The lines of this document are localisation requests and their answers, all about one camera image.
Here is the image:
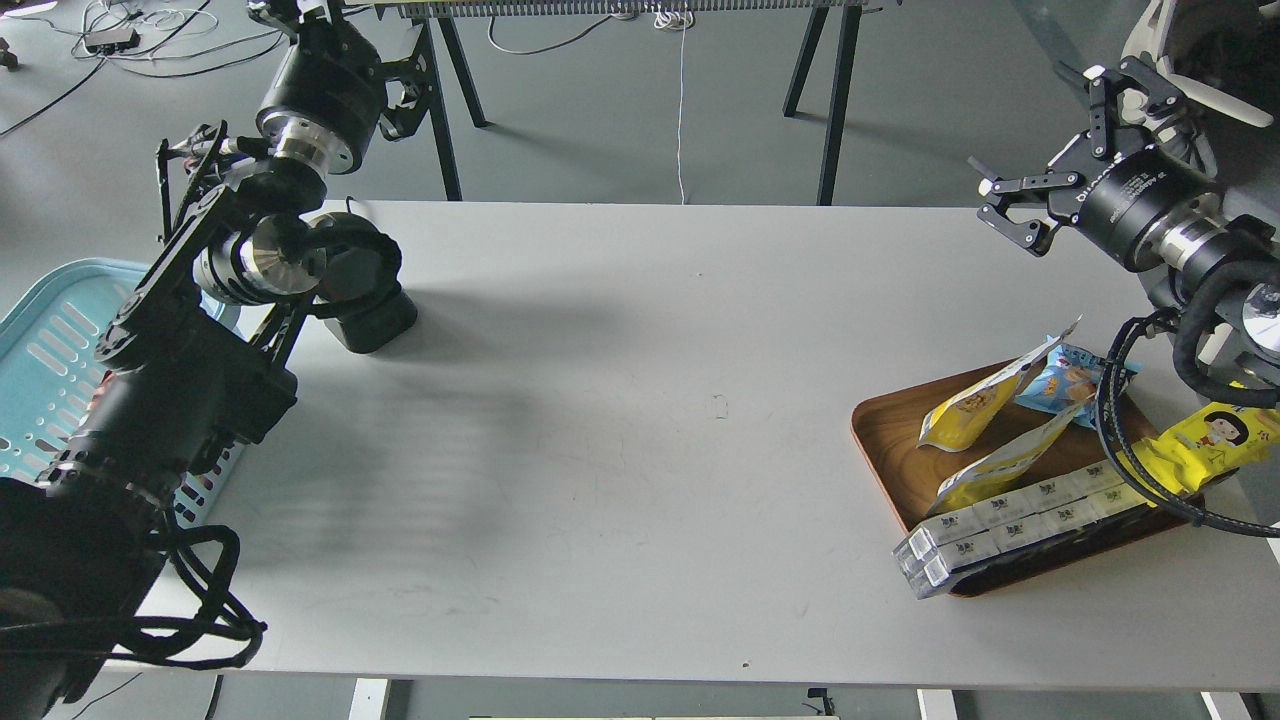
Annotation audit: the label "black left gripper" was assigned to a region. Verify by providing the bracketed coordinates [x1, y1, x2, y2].
[247, 0, 433, 176]

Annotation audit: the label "blue snack bag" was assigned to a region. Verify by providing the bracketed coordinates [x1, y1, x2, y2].
[1014, 343, 1107, 429]

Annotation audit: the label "white hanging cable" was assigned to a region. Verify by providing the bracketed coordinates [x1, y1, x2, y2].
[654, 8, 698, 205]

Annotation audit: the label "floor cables and adapter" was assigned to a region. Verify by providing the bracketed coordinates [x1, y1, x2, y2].
[0, 0, 291, 138]

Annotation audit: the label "black barcode scanner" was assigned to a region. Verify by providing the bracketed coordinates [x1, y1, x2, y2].
[306, 211, 419, 354]

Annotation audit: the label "yellow white snack pouch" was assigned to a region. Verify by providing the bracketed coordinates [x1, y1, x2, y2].
[916, 315, 1083, 452]

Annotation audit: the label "brown wooden tray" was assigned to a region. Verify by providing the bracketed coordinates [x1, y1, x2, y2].
[851, 366, 1180, 600]

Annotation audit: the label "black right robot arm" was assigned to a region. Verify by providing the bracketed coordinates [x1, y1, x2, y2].
[974, 56, 1277, 407]

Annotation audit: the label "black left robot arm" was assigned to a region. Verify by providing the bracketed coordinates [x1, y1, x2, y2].
[3, 1, 438, 719]

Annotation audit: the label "white boxed snack pack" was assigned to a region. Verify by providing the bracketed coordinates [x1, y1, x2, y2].
[892, 461, 1146, 600]

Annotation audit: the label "light blue plastic basket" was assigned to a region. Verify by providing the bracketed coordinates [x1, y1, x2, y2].
[0, 258, 244, 528]

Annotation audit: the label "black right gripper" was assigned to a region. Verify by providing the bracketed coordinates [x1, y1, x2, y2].
[966, 55, 1222, 273]

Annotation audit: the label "yellow cartoon snack bag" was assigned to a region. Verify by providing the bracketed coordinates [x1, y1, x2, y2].
[1132, 402, 1279, 497]

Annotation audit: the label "black trestle table legs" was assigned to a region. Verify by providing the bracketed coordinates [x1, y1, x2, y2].
[346, 0, 901, 208]

